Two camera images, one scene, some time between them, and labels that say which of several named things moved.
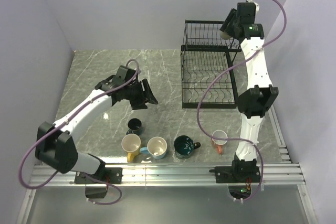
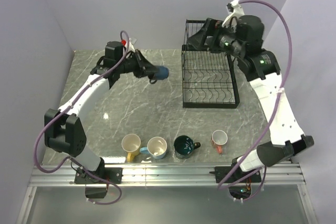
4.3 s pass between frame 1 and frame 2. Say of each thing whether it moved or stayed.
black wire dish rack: stayed
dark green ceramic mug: stayed
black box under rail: stayed
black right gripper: moved
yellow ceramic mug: stayed
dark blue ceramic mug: moved
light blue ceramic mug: stayed
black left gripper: moved
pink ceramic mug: stayed
